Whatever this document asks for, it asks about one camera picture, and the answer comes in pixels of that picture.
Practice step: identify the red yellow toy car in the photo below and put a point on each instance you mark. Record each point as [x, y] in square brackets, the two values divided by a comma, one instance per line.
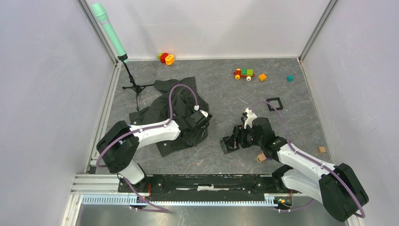
[244, 73]

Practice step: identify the yellow toy brick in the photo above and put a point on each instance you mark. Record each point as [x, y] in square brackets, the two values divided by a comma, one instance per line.
[262, 77]

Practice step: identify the small wooden cube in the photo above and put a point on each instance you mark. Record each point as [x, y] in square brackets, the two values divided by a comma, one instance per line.
[322, 149]

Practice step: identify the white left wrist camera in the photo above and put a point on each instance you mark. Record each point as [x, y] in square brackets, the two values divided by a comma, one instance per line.
[204, 113]

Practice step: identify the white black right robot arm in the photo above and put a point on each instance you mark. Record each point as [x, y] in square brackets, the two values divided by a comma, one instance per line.
[336, 187]

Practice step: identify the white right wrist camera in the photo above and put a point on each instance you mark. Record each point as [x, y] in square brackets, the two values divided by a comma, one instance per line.
[247, 118]

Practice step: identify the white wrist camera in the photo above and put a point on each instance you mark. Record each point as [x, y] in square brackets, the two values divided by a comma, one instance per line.
[204, 113]
[247, 118]

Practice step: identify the black microphone tripod stand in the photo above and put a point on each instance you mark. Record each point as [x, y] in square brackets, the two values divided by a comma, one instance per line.
[136, 88]

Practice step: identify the black square frame far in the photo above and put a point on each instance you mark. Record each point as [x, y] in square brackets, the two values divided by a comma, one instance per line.
[273, 108]

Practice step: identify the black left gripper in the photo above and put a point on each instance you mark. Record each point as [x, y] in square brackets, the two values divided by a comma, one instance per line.
[195, 141]

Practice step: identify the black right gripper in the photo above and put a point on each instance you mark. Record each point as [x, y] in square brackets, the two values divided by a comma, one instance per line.
[239, 132]

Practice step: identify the dark grey pinstriped shirt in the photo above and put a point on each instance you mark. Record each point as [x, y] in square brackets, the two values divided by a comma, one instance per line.
[183, 104]

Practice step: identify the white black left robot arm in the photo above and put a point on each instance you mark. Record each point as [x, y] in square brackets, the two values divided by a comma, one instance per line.
[120, 143]

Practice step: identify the teal toy cube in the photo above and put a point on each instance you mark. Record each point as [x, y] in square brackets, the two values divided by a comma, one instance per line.
[290, 78]

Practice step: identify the green foam microphone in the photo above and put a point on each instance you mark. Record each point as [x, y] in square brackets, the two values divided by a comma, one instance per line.
[102, 18]

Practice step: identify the wooden letter cube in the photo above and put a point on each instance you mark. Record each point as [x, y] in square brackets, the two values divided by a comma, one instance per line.
[261, 157]

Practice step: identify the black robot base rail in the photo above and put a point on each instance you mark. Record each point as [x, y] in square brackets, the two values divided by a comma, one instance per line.
[210, 187]

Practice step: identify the red orange green toy blocks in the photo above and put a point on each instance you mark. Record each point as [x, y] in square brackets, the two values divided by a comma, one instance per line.
[166, 58]

